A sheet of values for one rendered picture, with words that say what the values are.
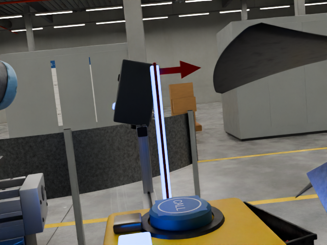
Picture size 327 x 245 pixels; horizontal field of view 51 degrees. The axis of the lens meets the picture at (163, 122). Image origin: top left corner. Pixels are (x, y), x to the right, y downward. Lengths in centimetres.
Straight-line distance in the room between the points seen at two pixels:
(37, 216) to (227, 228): 55
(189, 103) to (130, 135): 637
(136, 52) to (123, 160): 270
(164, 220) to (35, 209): 53
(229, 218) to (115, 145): 205
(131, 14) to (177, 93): 404
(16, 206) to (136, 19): 428
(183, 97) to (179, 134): 602
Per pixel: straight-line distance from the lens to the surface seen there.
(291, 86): 698
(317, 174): 57
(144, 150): 100
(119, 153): 228
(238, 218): 23
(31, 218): 73
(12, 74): 88
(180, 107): 859
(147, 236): 20
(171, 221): 21
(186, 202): 23
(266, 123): 685
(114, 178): 229
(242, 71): 54
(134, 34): 482
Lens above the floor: 116
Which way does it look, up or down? 6 degrees down
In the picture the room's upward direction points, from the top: 6 degrees counter-clockwise
